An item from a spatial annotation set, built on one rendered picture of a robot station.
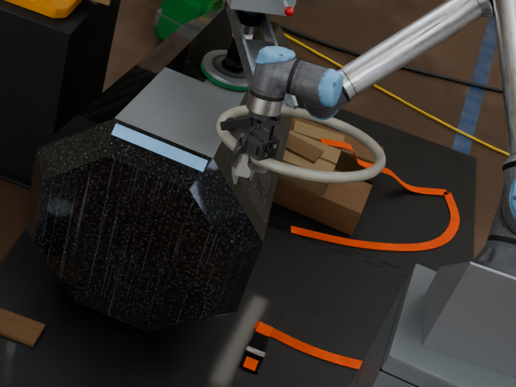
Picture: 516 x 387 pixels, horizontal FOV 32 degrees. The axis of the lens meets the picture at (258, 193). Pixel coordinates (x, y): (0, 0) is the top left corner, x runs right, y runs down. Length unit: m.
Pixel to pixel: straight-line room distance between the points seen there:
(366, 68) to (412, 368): 0.77
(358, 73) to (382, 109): 2.61
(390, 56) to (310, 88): 0.27
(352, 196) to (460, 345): 1.71
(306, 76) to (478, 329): 0.76
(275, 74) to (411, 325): 0.74
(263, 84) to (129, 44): 2.60
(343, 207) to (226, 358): 0.98
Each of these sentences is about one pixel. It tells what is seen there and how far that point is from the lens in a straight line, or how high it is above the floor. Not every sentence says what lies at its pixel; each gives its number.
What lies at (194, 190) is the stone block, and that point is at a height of 0.73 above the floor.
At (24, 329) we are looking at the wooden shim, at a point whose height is 0.03.
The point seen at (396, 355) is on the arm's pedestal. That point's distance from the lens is 2.31.
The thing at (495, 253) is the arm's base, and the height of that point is 1.13.
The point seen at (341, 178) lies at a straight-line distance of 2.35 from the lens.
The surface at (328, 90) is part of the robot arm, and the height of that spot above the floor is 1.33.
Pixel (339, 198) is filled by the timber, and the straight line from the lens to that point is 3.91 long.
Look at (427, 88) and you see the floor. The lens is 5.36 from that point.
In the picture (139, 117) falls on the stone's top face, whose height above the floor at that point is 0.81.
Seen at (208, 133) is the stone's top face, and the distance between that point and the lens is 2.84.
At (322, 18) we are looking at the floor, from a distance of 5.68.
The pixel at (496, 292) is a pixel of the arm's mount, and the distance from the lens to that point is 2.24.
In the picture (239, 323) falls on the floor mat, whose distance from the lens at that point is 3.38.
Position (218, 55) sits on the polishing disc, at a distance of 3.19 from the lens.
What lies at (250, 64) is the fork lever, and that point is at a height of 1.03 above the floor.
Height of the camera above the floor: 2.41
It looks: 37 degrees down
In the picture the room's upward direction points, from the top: 20 degrees clockwise
